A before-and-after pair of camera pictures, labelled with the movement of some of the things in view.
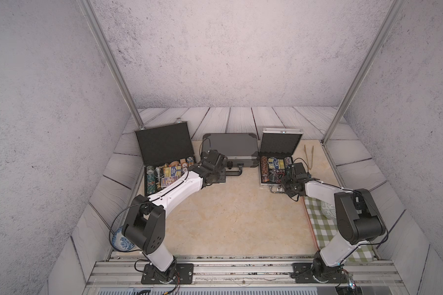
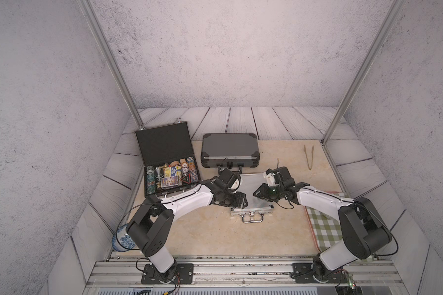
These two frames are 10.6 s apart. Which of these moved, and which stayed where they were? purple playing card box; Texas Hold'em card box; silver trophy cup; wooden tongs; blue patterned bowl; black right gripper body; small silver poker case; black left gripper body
Moved: small silver poker case; black right gripper body; black left gripper body
Stayed: Texas Hold'em card box; silver trophy cup; purple playing card box; blue patterned bowl; wooden tongs
